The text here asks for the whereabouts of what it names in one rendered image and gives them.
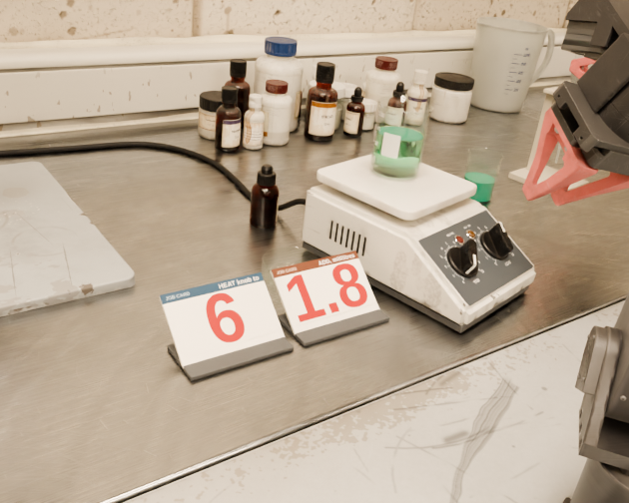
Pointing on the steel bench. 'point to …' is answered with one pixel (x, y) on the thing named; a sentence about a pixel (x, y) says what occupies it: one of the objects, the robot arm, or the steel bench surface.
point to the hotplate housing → (399, 253)
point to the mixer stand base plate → (38, 245)
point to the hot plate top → (388, 191)
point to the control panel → (482, 286)
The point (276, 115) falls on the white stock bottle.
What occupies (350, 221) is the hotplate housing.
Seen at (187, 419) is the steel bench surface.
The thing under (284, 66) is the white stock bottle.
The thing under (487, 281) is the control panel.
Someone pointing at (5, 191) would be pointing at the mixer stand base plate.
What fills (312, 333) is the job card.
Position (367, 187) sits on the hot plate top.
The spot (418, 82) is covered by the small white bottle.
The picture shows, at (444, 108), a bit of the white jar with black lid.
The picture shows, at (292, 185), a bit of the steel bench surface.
